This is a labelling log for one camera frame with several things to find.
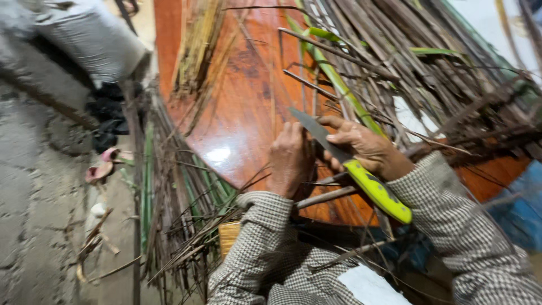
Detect person's right hand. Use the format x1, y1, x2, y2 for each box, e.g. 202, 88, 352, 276
318, 115, 416, 182

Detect person's left hand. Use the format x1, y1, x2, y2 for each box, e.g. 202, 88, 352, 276
267, 121, 317, 201

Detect thin brown palm stick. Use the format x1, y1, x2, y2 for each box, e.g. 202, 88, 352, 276
295, 171, 360, 210

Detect knife with yellow-green handle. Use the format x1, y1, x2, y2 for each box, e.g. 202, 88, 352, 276
288, 107, 413, 225

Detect green palm leaf stalk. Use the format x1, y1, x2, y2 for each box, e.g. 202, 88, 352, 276
285, 13, 388, 138

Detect woven bamboo stool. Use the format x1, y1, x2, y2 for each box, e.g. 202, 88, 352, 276
218, 221, 242, 260

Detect pile of yellow palm fibres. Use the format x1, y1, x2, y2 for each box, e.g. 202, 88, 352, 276
171, 0, 238, 100

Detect bundle of trimmed palm strips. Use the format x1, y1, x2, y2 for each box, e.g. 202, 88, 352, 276
140, 85, 255, 305

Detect heap of dry palm sticks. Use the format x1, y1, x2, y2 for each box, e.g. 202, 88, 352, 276
277, 0, 542, 168

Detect pink slipper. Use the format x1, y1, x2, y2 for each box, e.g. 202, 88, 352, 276
85, 162, 115, 185
100, 147, 135, 165

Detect black plastic bag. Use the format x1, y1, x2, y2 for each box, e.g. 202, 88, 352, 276
85, 81, 145, 154

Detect white woven sack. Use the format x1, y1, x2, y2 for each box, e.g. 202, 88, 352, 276
34, 0, 149, 89

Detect blue plastic sheet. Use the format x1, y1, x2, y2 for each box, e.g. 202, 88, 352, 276
487, 160, 542, 255

